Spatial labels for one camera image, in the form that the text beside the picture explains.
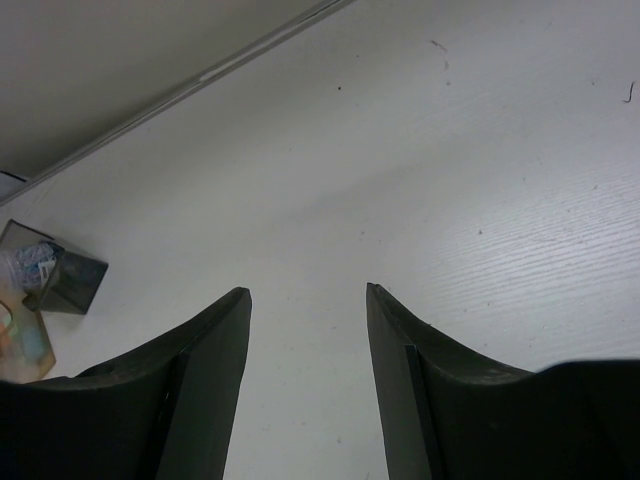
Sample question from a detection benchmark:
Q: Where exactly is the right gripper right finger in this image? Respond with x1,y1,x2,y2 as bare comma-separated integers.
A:
366,284,639,479

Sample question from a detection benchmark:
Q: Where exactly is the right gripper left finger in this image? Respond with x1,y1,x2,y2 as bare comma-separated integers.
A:
1,287,251,479

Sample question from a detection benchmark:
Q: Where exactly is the blue clear highlighter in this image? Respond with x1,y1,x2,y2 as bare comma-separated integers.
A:
19,327,46,363

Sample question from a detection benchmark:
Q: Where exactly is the orange clear highlighter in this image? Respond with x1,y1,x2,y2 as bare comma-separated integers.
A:
0,301,17,358

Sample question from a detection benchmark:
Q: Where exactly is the clear jar of paper clips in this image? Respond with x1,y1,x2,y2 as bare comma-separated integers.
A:
1,241,62,292

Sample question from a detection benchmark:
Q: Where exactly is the orange plastic container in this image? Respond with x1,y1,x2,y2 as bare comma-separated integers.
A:
1,288,56,384

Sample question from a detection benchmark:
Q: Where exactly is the dark grey plastic container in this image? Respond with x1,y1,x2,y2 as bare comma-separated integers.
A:
1,219,108,315

